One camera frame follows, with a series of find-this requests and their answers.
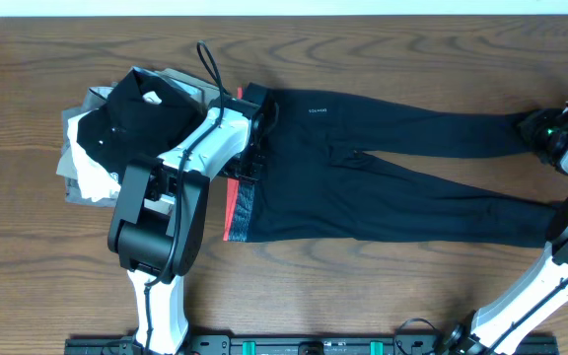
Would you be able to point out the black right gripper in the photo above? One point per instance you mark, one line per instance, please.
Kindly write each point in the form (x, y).
(529, 128)

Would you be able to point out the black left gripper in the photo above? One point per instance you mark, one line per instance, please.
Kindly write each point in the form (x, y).
(259, 173)

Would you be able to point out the black leggings with red waistband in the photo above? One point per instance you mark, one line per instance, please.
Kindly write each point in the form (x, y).
(323, 177)

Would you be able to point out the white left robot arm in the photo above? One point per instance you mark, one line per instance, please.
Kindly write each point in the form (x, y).
(158, 221)

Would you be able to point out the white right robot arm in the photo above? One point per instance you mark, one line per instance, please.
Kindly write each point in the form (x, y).
(500, 327)

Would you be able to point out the black polo shirt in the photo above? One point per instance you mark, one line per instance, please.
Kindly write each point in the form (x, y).
(142, 116)

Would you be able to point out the white t-shirt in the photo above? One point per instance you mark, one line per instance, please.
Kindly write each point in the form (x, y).
(89, 172)

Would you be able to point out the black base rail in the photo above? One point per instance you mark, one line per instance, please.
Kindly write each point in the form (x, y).
(225, 345)

